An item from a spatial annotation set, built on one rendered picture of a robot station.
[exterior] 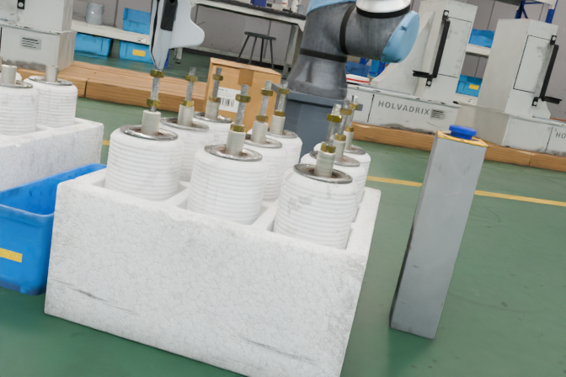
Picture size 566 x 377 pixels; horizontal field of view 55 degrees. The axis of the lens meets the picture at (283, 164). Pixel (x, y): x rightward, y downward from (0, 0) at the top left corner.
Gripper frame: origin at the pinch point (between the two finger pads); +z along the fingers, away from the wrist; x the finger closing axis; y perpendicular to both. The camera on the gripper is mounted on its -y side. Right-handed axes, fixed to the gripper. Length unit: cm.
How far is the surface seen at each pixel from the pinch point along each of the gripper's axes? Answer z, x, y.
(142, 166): 13.3, -4.7, -0.6
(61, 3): -4, 205, -3
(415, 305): 30, -12, 42
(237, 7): -34, 504, 184
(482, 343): 35, -16, 54
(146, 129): 9.3, -0.9, 0.0
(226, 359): 33.6, -16.8, 10.1
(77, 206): 19.4, -3.5, -7.5
